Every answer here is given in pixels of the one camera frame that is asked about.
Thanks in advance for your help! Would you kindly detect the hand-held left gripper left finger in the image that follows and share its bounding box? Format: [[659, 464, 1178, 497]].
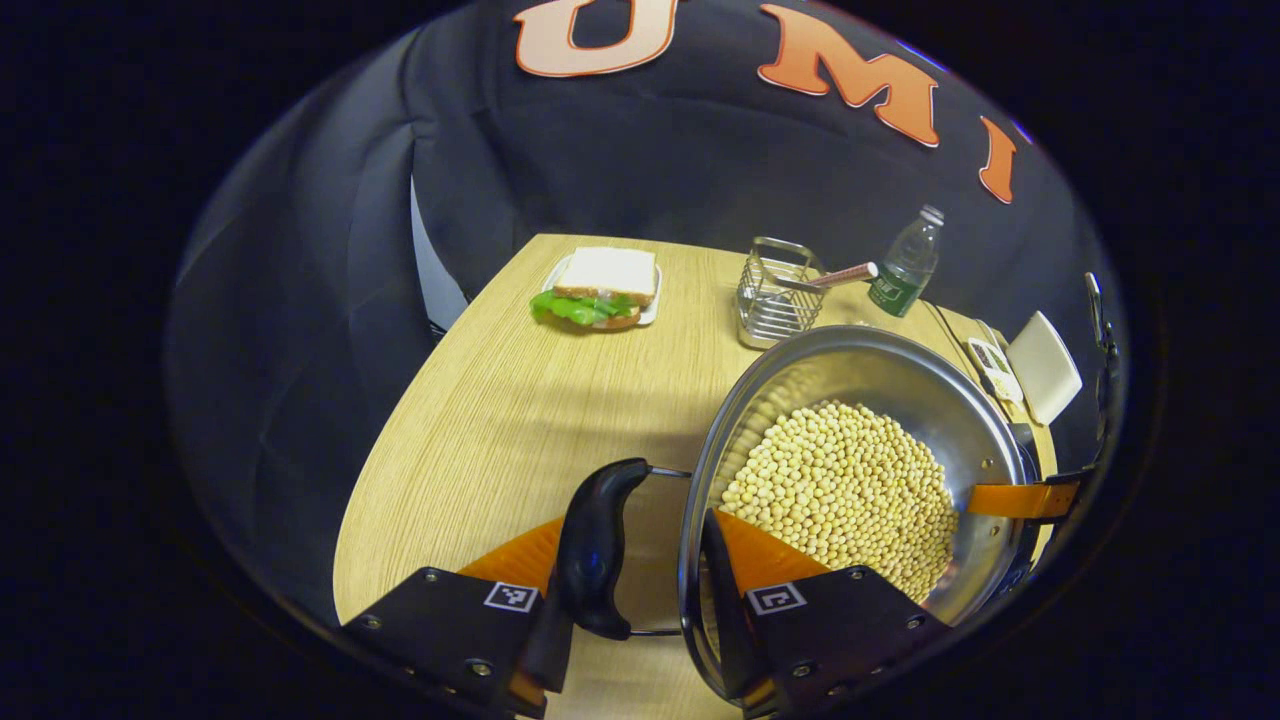
[[340, 515, 576, 719]]

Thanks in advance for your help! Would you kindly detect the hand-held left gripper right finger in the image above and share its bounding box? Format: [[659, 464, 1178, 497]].
[[700, 508, 951, 716]]

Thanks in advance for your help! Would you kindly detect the steel pot with soybeans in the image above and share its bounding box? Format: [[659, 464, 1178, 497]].
[[555, 325, 1046, 716]]

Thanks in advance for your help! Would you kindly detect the white square container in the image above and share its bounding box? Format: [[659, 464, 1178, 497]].
[[1005, 310, 1084, 427]]

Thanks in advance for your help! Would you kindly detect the white spice tray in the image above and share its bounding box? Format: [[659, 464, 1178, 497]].
[[965, 336, 1026, 406]]

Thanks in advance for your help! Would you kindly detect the clear plastic water bottle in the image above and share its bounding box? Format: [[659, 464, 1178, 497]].
[[868, 205, 945, 319]]

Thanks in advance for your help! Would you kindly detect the small white plate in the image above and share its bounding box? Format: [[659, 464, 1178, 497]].
[[540, 255, 663, 329]]

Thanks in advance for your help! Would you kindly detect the sandwich with lettuce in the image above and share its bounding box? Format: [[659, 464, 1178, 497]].
[[530, 247, 659, 331]]

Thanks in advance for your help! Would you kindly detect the utensil with wooden handle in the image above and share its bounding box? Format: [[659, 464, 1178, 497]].
[[775, 262, 881, 296]]

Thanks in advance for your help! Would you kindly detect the wire mesh utensil holder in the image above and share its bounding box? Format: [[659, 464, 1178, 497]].
[[736, 237, 829, 351]]

